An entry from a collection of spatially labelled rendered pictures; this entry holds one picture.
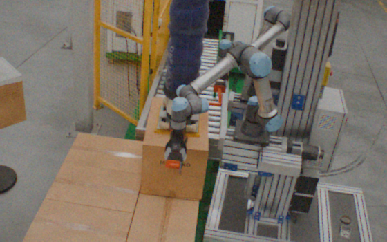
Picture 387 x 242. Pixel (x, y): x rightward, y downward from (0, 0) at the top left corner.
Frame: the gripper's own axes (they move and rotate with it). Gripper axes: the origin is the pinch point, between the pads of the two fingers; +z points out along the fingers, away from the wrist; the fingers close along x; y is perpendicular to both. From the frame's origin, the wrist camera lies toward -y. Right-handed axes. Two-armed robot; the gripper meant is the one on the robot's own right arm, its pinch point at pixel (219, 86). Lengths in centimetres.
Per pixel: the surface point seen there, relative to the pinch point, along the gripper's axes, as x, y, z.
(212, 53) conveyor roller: 3, -184, 53
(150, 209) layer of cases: -38, 73, 54
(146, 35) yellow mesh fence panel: -61, -84, 0
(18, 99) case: -150, 1, 26
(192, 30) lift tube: -23, 40, -55
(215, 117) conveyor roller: 4, -46, 53
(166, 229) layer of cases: -27, 91, 54
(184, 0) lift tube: -29, 41, -73
